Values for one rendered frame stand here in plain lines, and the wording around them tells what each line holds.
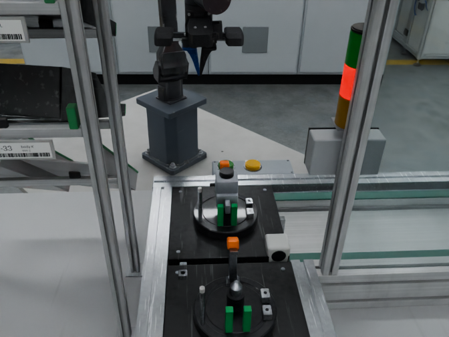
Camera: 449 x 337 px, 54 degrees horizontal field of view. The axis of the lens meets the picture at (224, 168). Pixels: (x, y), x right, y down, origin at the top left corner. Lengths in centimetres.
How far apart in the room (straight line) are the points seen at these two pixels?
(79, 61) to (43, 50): 363
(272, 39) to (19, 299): 331
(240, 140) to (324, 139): 77
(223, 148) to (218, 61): 262
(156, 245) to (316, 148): 40
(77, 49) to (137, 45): 344
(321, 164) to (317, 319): 27
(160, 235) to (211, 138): 61
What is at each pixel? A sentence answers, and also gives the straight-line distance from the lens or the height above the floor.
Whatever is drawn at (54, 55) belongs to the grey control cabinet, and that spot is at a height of 28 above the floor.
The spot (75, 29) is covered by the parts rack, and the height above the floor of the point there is 144.
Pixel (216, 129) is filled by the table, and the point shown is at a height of 86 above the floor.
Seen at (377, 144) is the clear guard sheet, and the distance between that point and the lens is 74.
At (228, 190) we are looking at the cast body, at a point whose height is 106.
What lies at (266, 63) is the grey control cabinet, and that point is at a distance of 405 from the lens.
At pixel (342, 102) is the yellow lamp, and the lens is 72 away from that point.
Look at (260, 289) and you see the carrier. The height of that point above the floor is 100.
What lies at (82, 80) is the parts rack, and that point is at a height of 138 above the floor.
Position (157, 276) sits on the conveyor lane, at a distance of 87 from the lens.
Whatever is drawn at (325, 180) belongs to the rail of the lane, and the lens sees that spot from 114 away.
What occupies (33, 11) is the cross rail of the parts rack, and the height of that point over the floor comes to 146.
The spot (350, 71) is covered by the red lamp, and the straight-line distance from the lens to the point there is 69.
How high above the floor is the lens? 159
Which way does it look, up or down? 34 degrees down
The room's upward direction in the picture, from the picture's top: 1 degrees clockwise
